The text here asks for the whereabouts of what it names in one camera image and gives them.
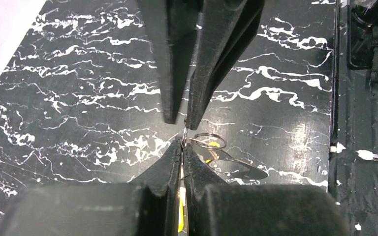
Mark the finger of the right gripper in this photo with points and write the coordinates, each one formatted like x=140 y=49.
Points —
x=228 y=27
x=170 y=25

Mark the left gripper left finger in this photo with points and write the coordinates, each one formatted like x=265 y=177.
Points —
x=146 y=206

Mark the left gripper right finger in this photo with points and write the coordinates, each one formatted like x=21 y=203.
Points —
x=217 y=208

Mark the yellow tagged key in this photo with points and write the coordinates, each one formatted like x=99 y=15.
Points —
x=182 y=222
x=213 y=147

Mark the white keyring holder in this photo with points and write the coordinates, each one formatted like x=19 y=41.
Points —
x=227 y=167

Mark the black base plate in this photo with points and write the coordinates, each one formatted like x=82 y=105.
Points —
x=353 y=165

